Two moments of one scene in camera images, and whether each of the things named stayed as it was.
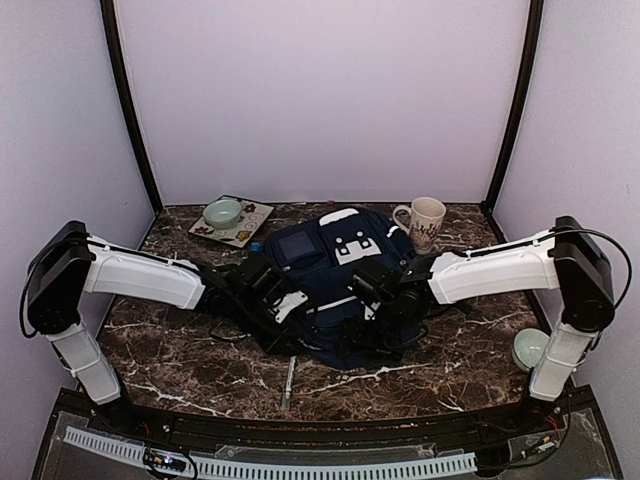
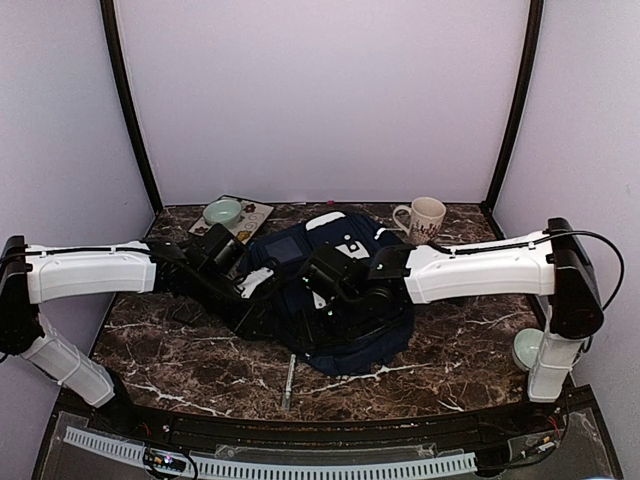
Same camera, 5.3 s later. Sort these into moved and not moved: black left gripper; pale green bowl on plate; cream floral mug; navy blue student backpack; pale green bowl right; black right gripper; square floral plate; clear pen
Moved: navy blue student backpack; black left gripper; black right gripper
Not moved: clear pen; pale green bowl right; cream floral mug; square floral plate; pale green bowl on plate
